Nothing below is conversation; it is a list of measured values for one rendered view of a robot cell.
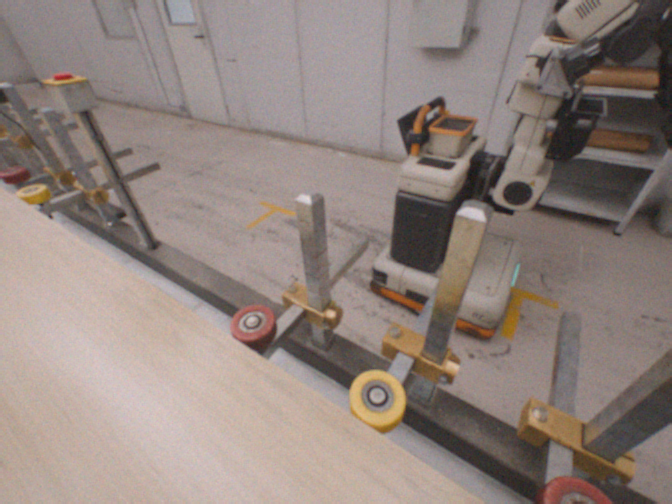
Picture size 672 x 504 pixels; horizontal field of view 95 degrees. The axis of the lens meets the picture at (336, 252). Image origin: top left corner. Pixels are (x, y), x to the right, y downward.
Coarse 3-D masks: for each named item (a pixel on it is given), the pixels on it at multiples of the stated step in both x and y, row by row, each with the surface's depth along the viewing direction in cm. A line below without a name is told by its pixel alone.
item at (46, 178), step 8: (120, 152) 138; (128, 152) 141; (88, 160) 130; (96, 160) 131; (40, 176) 119; (48, 176) 120; (16, 184) 114; (24, 184) 115; (32, 184) 117; (40, 184) 119
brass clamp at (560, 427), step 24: (528, 408) 50; (552, 408) 49; (528, 432) 48; (552, 432) 46; (576, 432) 46; (576, 456) 45; (600, 456) 44; (624, 456) 44; (600, 480) 45; (624, 480) 43
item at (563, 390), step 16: (560, 320) 66; (576, 320) 63; (560, 336) 61; (576, 336) 60; (560, 352) 58; (576, 352) 58; (560, 368) 55; (576, 368) 55; (560, 384) 53; (576, 384) 53; (560, 400) 51; (544, 448) 47; (560, 448) 46; (544, 464) 45; (560, 464) 44; (544, 480) 43
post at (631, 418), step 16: (656, 368) 35; (640, 384) 37; (656, 384) 34; (624, 400) 39; (640, 400) 36; (656, 400) 35; (608, 416) 41; (624, 416) 38; (640, 416) 37; (656, 416) 36; (592, 432) 44; (608, 432) 41; (624, 432) 39; (640, 432) 38; (656, 432) 37; (592, 448) 44; (608, 448) 42; (624, 448) 41
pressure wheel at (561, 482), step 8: (552, 480) 36; (560, 480) 36; (568, 480) 35; (576, 480) 35; (544, 488) 36; (552, 488) 35; (560, 488) 35; (568, 488) 35; (576, 488) 35; (584, 488) 35; (592, 488) 35; (536, 496) 37; (544, 496) 35; (552, 496) 34; (560, 496) 34; (568, 496) 35; (576, 496) 35; (584, 496) 35; (592, 496) 34; (600, 496) 34
